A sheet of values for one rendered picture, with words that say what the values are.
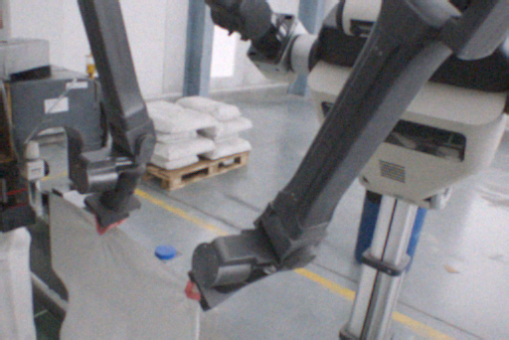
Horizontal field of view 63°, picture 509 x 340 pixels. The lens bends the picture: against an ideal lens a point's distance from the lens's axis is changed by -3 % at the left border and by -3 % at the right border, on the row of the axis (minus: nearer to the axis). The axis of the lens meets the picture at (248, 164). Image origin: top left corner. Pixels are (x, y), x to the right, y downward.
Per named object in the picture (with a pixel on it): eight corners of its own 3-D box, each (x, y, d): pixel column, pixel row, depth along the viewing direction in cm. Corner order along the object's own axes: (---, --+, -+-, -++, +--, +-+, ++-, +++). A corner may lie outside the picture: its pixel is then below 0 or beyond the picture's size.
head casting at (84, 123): (109, 181, 112) (110, 67, 103) (17, 206, 93) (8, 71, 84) (51, 151, 129) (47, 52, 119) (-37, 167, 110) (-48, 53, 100)
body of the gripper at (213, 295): (184, 272, 64) (213, 256, 60) (227, 250, 72) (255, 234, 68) (203, 312, 63) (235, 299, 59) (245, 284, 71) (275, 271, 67)
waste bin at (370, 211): (424, 259, 308) (448, 177, 287) (403, 289, 268) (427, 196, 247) (364, 236, 334) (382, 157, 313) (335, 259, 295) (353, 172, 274)
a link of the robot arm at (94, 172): (158, 135, 77) (130, 118, 81) (100, 139, 68) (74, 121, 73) (147, 194, 81) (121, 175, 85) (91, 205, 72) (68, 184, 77)
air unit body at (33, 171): (51, 209, 94) (48, 142, 89) (30, 215, 90) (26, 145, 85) (41, 202, 96) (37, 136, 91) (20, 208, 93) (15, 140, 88)
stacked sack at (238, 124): (255, 131, 460) (256, 118, 455) (213, 141, 407) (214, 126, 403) (224, 122, 484) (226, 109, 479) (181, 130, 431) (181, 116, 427)
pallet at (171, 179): (248, 163, 470) (250, 151, 465) (169, 191, 375) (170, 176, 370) (193, 144, 513) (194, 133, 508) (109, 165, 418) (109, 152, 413)
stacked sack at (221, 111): (244, 119, 453) (245, 105, 448) (216, 124, 420) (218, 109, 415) (198, 106, 490) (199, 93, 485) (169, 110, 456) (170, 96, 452)
